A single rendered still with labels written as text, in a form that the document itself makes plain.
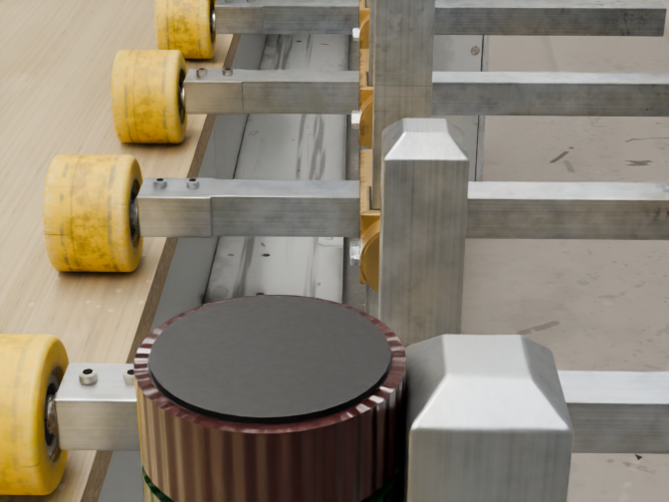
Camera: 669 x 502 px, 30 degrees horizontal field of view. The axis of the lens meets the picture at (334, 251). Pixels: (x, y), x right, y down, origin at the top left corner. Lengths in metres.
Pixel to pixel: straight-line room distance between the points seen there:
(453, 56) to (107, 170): 2.12
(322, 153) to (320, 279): 0.41
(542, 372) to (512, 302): 2.50
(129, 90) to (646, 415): 0.58
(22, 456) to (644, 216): 0.44
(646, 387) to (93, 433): 0.27
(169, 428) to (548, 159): 3.35
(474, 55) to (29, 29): 1.60
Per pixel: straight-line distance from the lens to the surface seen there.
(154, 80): 1.06
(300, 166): 1.80
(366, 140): 1.01
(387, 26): 0.75
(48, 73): 1.32
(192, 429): 0.26
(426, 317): 0.54
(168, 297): 1.17
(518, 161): 3.56
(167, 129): 1.07
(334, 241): 1.56
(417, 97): 0.76
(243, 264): 1.51
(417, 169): 0.51
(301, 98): 1.07
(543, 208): 0.84
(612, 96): 1.09
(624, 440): 0.63
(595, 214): 0.85
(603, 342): 2.66
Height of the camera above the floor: 1.29
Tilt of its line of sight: 25 degrees down
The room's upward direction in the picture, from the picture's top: straight up
